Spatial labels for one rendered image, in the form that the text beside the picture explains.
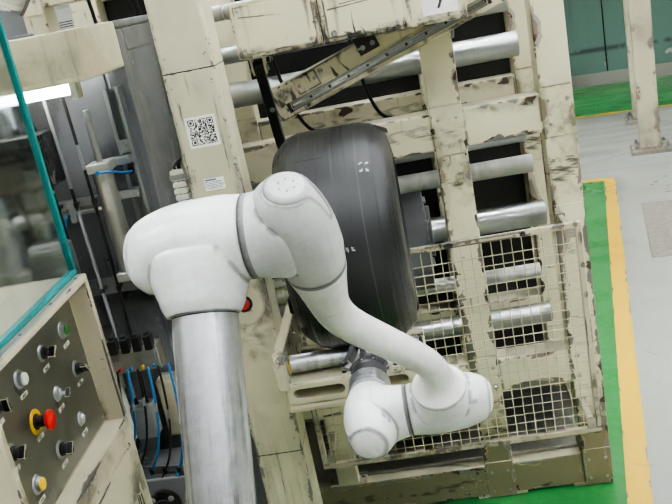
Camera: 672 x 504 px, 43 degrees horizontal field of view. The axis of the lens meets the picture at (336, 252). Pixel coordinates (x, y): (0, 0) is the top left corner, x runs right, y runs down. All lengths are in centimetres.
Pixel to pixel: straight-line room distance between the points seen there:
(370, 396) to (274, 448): 73
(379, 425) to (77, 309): 80
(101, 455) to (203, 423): 79
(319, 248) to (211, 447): 32
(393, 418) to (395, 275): 41
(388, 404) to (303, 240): 54
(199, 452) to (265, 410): 107
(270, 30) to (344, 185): 54
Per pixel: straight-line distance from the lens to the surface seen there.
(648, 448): 336
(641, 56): 733
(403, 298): 201
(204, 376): 125
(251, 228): 124
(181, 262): 126
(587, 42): 1100
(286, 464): 240
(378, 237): 192
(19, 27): 253
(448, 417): 166
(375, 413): 166
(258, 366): 226
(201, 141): 210
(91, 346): 210
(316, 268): 128
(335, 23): 229
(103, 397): 215
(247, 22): 231
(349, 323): 143
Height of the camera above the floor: 179
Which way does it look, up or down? 17 degrees down
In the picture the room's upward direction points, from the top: 11 degrees counter-clockwise
